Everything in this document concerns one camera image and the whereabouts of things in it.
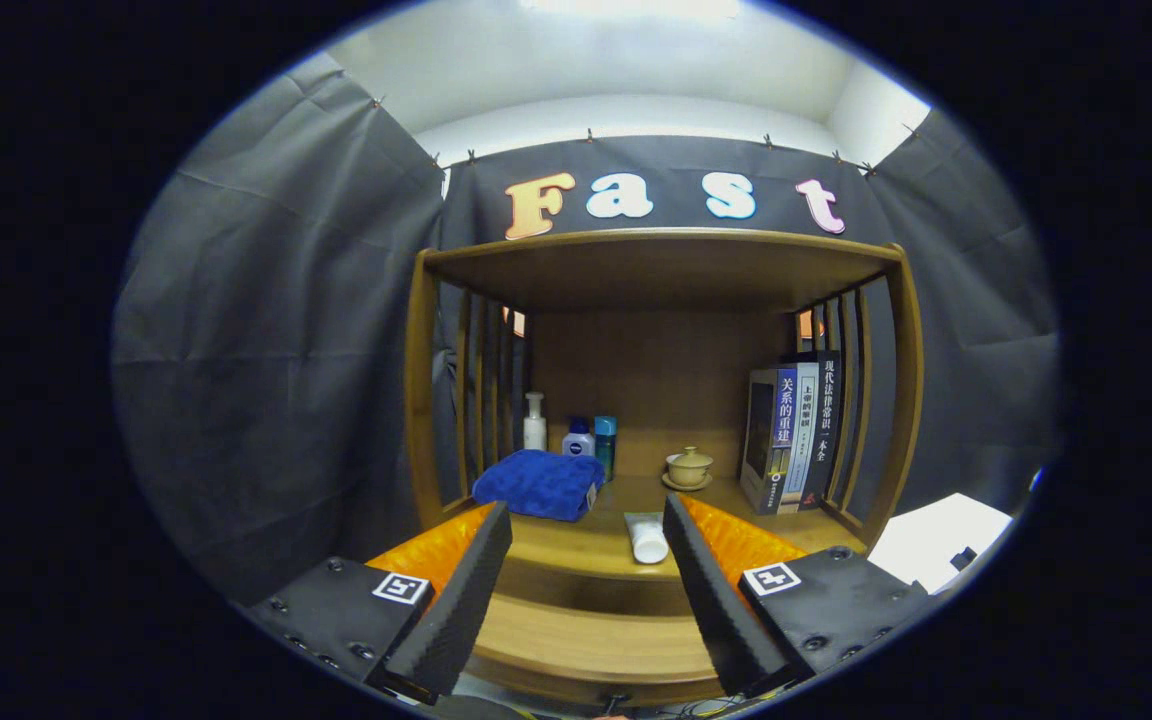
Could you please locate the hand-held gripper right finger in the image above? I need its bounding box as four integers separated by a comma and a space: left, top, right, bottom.
661, 493, 937, 699

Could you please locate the white table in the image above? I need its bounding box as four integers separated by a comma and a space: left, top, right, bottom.
866, 492, 1014, 596

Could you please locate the beige lidded tea cup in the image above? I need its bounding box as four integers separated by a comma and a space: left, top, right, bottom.
662, 446, 714, 492

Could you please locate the grey spine book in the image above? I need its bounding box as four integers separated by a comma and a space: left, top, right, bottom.
781, 360, 823, 512

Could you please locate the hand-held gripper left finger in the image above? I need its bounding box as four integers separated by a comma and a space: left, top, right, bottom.
251, 502, 515, 706

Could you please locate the wooden cabinet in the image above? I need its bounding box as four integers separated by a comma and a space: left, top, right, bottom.
404, 228, 925, 709

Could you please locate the black backdrop cloth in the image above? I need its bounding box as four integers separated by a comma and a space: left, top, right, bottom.
111, 50, 1062, 601

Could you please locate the wooden countertop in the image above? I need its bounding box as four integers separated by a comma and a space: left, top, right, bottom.
456, 475, 872, 583

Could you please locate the white tube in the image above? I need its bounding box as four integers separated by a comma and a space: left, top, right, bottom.
623, 511, 670, 565

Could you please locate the blue folded towel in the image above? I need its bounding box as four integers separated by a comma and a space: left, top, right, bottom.
472, 449, 606, 523

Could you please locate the blue spine book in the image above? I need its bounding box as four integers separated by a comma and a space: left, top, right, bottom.
741, 365, 799, 515

